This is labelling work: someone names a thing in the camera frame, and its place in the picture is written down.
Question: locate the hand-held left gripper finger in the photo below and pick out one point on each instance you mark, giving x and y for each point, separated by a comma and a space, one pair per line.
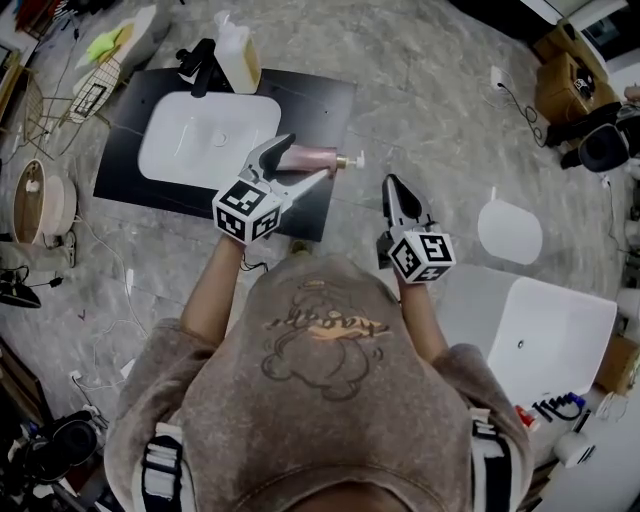
265, 155
302, 187

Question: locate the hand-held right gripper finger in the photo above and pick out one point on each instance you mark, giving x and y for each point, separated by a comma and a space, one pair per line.
412, 207
391, 210

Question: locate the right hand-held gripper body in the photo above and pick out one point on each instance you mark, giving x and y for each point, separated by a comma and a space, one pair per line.
422, 255

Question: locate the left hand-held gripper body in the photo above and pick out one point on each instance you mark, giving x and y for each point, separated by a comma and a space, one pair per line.
245, 212

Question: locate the pink pump bottle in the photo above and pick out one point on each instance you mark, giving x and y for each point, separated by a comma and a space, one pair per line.
310, 157

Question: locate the person's left forearm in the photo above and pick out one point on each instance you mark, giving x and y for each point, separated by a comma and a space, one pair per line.
210, 300

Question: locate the person's right forearm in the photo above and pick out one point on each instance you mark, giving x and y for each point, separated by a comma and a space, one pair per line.
420, 320

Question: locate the person's shoe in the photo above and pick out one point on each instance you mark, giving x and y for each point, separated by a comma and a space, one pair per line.
300, 246
71, 247

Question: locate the black vanity cabinet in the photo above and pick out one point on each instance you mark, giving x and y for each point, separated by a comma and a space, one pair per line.
310, 115

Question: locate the white sink basin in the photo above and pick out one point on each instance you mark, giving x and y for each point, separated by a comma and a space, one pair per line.
200, 140

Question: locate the white oval board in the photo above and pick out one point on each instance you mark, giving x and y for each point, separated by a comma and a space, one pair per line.
510, 230

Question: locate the white jug yellow label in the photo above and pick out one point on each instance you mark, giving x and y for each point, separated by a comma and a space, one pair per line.
240, 55

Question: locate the black faucet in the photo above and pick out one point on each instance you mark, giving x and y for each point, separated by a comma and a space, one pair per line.
202, 65

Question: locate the white bathtub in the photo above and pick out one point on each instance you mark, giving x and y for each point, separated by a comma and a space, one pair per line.
550, 340

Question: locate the white power strip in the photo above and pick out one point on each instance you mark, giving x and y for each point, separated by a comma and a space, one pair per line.
497, 76
127, 368

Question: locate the white plastic tub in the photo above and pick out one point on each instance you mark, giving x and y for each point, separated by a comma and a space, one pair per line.
147, 35

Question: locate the round beige side table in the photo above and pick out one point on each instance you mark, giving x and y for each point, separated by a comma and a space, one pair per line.
60, 205

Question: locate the large cardboard box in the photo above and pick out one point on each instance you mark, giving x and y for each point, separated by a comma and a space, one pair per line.
565, 90

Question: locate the yellow green cloth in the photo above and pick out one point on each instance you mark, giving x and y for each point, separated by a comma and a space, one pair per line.
105, 45

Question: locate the black chair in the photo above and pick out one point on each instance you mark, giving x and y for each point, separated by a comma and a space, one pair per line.
600, 147

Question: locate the person's brown printed t-shirt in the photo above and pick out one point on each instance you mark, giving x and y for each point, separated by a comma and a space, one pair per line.
320, 425

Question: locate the blue black tool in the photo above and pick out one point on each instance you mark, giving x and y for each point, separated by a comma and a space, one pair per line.
575, 410

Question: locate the small cardboard box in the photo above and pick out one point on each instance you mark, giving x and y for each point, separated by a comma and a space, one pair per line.
555, 42

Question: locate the white plug adapter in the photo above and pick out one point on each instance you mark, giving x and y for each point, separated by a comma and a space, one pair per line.
75, 377

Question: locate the black floor device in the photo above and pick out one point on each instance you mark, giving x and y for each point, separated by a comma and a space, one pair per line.
20, 297

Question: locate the white paper roll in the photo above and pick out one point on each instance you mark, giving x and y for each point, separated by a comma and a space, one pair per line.
572, 450

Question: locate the black equipment pile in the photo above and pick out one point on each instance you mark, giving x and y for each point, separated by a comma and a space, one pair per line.
70, 440

